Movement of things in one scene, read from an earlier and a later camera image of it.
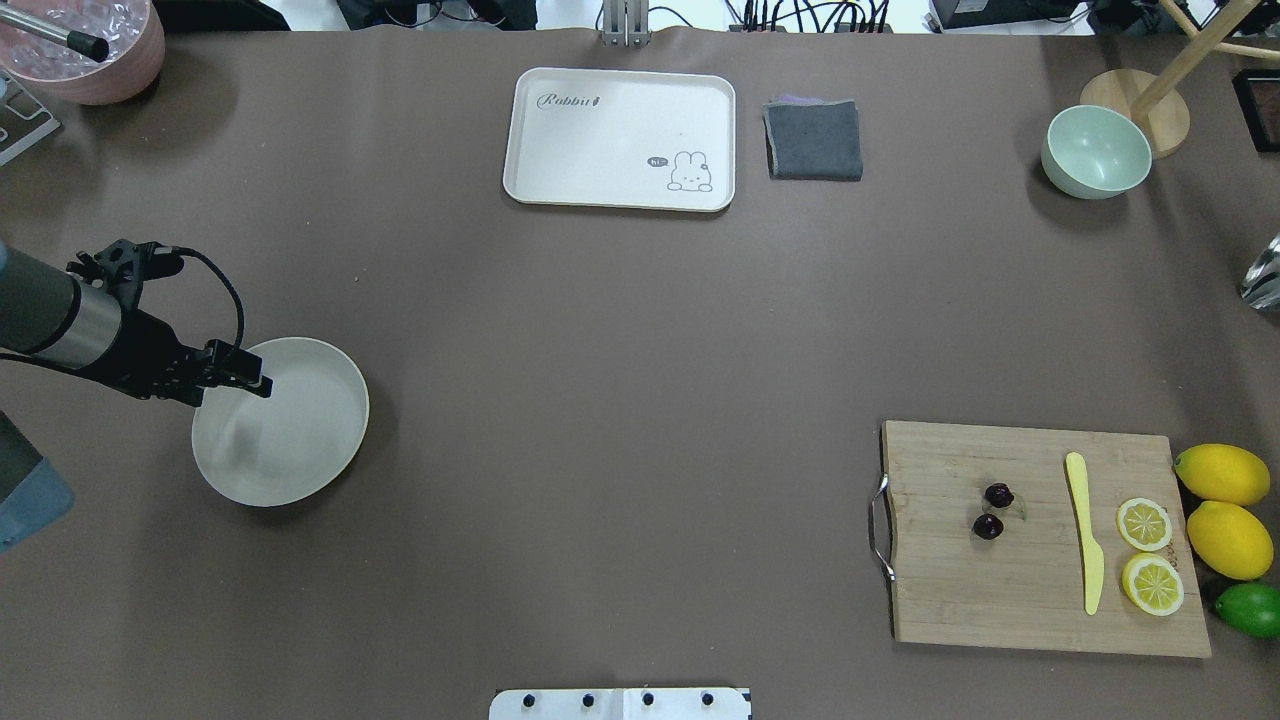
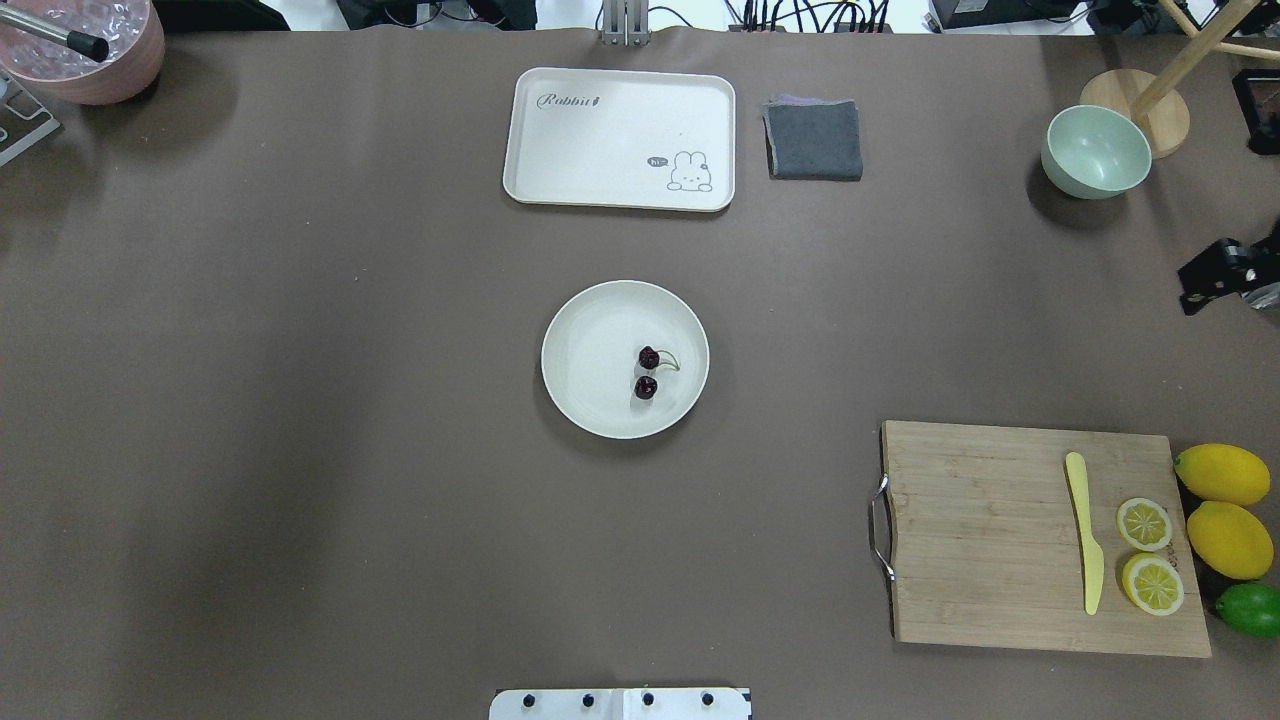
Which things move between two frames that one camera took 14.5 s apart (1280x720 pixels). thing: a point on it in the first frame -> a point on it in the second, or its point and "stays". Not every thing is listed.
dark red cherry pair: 990,526 -> 645,386
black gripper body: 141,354 -> 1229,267
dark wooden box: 1259,96 stays
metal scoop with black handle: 91,46 stays
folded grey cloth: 812,139 stays
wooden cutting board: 1028,589 stays
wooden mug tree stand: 1158,107 stays
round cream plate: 292,446 -> 625,359
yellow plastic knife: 1092,557 stays
